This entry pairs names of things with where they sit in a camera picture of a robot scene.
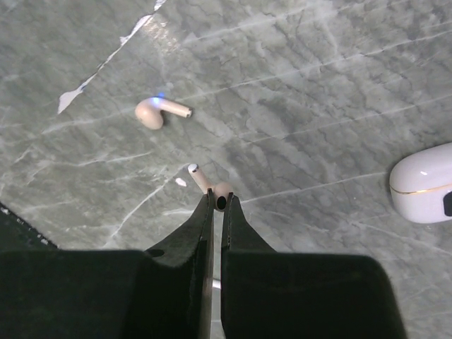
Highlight pink earbud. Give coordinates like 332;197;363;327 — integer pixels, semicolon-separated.
135;97;193;130
187;164;233;212

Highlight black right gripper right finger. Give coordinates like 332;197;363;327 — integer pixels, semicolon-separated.
221;195;407;338

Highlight white earbuds charging case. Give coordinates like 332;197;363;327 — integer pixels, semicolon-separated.
389;143;451;224

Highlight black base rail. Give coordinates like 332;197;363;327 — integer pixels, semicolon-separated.
0;203;58;251

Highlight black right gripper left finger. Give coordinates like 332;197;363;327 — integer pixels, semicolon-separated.
1;192;215;338

